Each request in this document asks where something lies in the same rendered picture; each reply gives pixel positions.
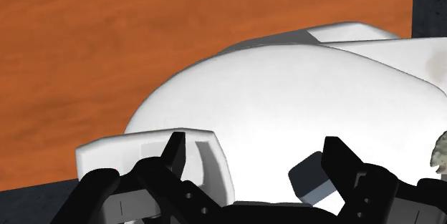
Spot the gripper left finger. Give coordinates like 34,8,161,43
50,131,225,224

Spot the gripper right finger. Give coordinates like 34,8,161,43
320,136,447,224

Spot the beige speckled object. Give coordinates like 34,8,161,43
430,130,447,175

